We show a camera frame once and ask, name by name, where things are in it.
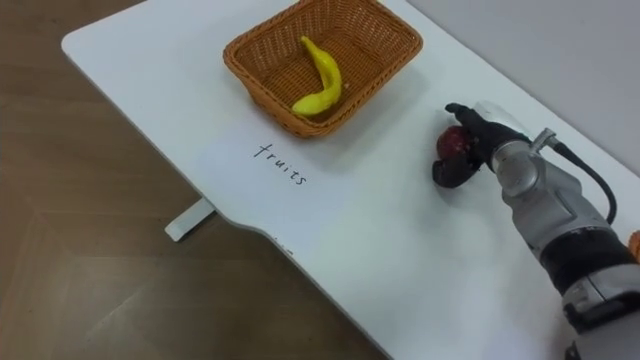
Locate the red apple soft toy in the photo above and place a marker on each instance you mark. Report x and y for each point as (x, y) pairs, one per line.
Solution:
(452, 142)

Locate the white desk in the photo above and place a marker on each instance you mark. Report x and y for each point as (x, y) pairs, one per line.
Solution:
(350, 210)

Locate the brown wicker basket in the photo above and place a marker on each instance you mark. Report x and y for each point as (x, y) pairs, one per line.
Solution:
(320, 65)

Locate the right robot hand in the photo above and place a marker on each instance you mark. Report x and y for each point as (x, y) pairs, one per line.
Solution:
(482, 132)

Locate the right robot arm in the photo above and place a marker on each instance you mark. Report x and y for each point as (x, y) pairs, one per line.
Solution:
(560, 210)

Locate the orange soft toy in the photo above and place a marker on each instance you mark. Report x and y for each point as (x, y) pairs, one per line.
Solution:
(635, 246)

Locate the yellow banana soft toy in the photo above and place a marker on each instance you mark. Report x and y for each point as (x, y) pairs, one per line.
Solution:
(325, 82)

